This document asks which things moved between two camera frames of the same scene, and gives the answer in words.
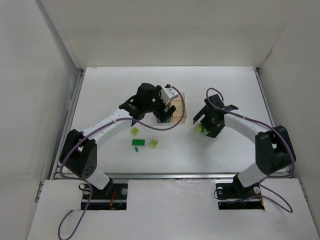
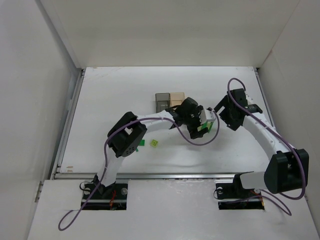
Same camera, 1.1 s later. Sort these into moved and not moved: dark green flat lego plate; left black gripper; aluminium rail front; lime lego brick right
Moved: left black gripper
Not moved: aluminium rail front; lime lego brick right; dark green flat lego plate
